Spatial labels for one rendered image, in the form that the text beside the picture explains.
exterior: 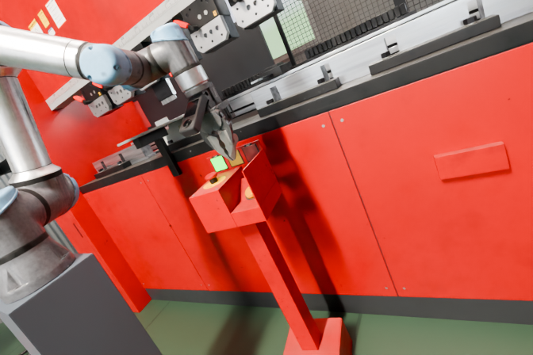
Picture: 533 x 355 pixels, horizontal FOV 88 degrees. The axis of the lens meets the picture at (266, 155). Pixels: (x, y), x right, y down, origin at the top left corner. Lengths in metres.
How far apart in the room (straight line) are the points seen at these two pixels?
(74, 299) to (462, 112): 1.04
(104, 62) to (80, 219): 1.46
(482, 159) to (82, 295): 1.04
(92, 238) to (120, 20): 1.24
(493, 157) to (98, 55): 0.91
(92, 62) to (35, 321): 0.56
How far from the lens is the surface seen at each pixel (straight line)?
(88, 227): 1.99
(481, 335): 1.24
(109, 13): 1.46
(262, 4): 1.01
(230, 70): 1.73
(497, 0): 0.95
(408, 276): 1.15
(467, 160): 0.88
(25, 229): 0.85
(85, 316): 0.87
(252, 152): 0.83
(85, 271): 0.86
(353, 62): 0.94
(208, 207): 0.79
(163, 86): 1.35
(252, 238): 0.86
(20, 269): 0.85
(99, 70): 0.62
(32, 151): 0.94
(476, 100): 0.85
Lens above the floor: 0.98
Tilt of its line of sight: 14 degrees down
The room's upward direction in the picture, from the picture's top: 24 degrees counter-clockwise
